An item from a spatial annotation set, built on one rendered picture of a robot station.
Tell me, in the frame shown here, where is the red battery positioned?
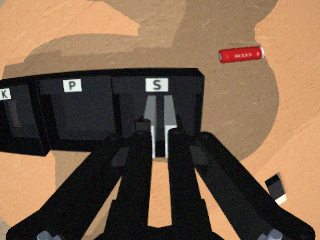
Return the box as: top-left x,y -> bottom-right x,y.
218,46 -> 264,63

